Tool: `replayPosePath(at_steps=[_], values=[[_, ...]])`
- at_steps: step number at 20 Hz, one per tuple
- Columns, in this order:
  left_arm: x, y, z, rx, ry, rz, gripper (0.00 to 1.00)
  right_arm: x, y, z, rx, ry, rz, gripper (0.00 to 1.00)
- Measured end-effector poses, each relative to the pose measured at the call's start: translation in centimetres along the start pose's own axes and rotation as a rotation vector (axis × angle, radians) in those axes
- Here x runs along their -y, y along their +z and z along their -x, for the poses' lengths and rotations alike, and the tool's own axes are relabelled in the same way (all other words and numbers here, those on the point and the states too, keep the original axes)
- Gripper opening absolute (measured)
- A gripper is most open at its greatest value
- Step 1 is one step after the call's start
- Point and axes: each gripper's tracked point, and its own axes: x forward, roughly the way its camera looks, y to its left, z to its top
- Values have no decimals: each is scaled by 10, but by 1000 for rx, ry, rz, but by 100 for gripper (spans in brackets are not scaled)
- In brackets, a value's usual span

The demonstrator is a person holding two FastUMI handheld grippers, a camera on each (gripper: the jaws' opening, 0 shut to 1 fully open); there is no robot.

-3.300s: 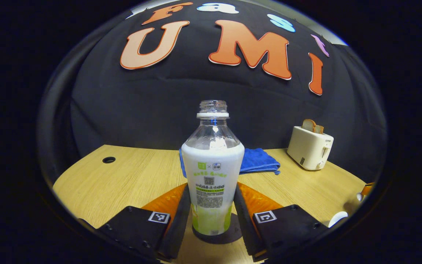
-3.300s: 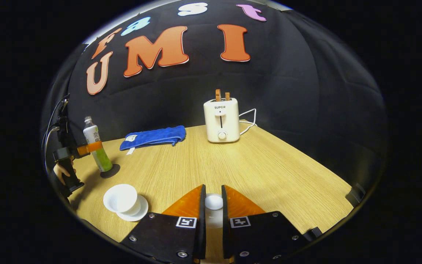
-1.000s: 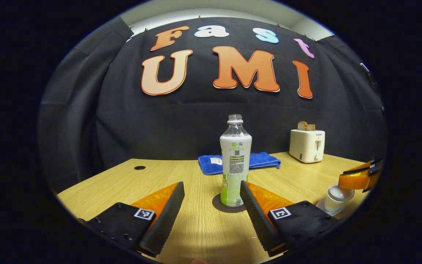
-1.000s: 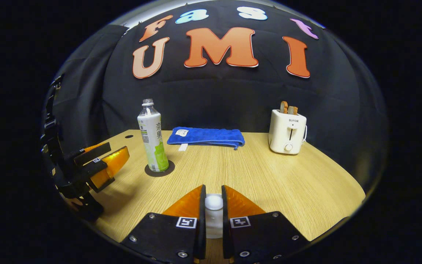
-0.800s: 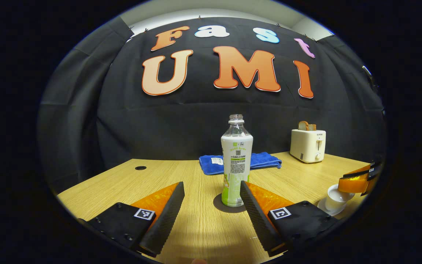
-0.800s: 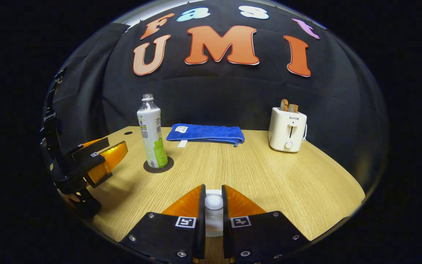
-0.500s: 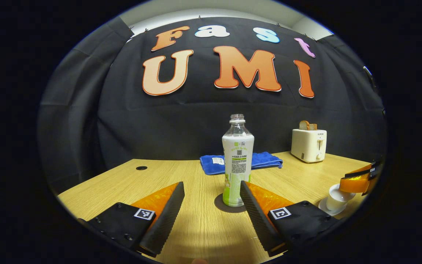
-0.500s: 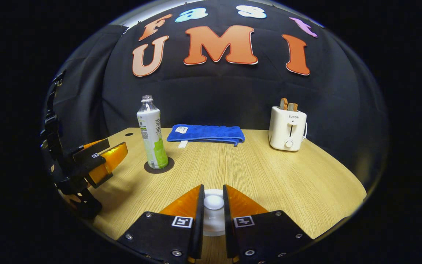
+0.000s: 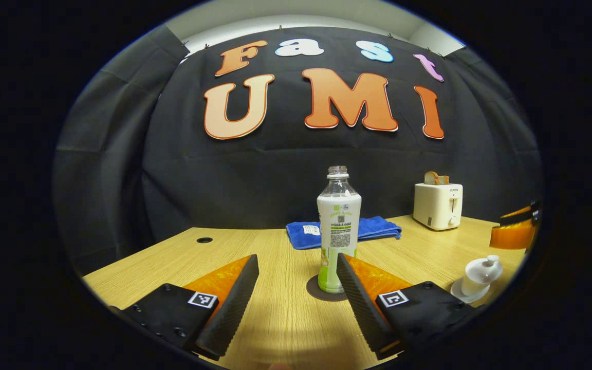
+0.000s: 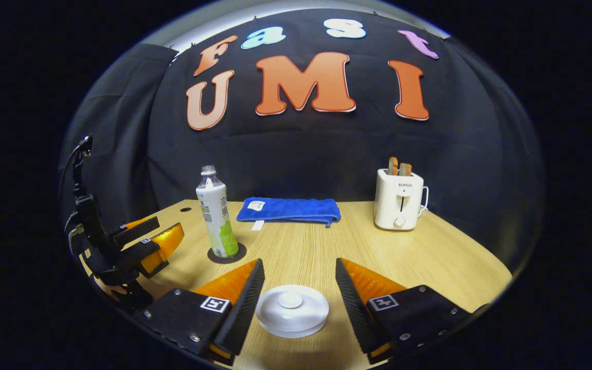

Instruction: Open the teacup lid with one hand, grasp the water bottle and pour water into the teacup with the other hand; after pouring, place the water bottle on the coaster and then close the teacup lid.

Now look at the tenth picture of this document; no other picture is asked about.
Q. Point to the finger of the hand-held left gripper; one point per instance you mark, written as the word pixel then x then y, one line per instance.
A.
pixel 165 241
pixel 139 228

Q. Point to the brown toast slice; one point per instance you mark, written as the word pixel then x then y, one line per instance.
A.
pixel 405 169
pixel 393 165

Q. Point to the white teacup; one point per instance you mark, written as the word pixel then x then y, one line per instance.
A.
pixel 292 324

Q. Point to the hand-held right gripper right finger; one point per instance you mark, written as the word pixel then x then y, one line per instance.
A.
pixel 360 313

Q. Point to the white toaster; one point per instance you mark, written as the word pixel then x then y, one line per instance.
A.
pixel 398 203

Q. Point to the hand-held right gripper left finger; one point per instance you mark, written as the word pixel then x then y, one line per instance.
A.
pixel 242 313

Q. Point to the clear water bottle white label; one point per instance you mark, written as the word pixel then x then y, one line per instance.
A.
pixel 216 216

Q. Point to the black backdrop cloth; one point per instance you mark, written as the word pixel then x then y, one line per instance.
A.
pixel 327 149

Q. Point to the dark round coaster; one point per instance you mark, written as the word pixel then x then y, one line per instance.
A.
pixel 242 253

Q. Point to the blue towel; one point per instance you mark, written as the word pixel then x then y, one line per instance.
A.
pixel 291 209

